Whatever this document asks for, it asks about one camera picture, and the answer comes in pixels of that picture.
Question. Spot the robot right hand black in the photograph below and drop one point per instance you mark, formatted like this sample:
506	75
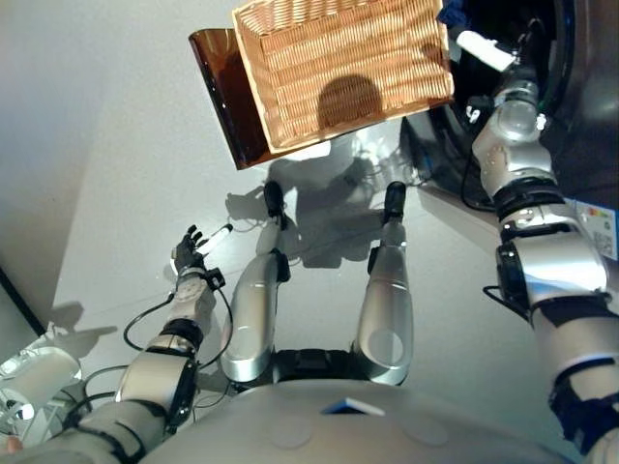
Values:
488	50

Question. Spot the robot left hand black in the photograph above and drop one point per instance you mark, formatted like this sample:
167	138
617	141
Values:
191	253

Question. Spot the blue garment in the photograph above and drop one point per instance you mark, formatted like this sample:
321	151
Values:
452	12

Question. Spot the robot right arm silver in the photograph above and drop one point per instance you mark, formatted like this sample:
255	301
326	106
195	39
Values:
541	232

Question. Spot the robot left arm silver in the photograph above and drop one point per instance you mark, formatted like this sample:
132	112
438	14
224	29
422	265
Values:
159	377

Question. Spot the grey front-load washing machine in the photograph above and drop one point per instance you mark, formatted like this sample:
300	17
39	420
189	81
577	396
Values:
580	121

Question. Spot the rectangular wicker laundry basket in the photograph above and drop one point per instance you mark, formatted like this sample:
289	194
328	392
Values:
348	72

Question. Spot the glossy brown stool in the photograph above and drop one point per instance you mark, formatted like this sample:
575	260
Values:
232	106

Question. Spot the white cylindrical floor device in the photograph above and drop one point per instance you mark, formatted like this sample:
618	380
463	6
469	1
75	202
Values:
34	377

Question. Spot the robot right leg silver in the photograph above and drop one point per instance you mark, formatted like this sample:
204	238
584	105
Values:
387	309

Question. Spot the large blue energy label sticker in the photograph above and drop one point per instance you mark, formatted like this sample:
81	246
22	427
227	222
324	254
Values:
599	229

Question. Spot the grey robot torso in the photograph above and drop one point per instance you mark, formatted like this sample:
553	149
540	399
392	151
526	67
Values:
348	430

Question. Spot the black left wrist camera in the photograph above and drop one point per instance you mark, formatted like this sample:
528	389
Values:
214	279

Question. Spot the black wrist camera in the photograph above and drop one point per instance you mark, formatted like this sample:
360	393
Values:
479	107
214	279

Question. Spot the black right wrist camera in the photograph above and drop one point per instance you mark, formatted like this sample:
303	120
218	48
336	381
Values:
479	107

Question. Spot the black wall baseboard strip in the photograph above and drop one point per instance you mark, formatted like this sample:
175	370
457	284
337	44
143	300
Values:
21	302

